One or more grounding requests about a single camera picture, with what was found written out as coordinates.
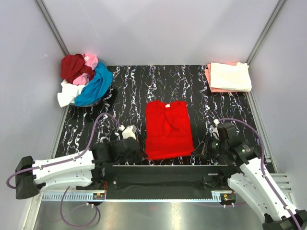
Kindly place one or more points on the left aluminium corner post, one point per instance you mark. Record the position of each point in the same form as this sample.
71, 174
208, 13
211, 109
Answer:
52, 26

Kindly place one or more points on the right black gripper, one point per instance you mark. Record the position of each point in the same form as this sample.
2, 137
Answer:
207, 145

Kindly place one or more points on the folded white t shirt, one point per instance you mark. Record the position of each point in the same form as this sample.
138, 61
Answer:
234, 76

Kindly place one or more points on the folded salmon t shirt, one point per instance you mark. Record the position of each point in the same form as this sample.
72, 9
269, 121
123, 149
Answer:
208, 77

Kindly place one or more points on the right aluminium corner post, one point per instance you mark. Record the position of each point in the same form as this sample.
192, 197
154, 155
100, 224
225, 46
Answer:
266, 29

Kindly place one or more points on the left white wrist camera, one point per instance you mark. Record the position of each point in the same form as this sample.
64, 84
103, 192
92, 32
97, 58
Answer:
128, 132

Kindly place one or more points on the blue t shirt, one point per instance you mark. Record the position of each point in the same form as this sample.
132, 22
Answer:
96, 88

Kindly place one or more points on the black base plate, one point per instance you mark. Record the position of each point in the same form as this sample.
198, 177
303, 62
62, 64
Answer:
161, 182

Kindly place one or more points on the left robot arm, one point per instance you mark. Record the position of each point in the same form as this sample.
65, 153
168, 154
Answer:
84, 170

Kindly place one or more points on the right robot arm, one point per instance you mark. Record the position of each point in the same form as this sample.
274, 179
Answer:
248, 177

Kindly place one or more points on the aluminium corner post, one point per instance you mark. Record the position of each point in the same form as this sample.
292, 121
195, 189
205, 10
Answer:
266, 29
52, 26

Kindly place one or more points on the dark red t shirt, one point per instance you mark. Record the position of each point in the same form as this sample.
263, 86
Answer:
73, 66

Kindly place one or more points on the bright red t shirt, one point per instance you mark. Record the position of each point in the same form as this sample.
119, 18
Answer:
168, 130

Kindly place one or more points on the pink t shirt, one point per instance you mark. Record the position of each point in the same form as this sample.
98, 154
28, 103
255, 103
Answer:
91, 61

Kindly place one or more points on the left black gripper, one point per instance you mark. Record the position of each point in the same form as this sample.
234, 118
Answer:
135, 151

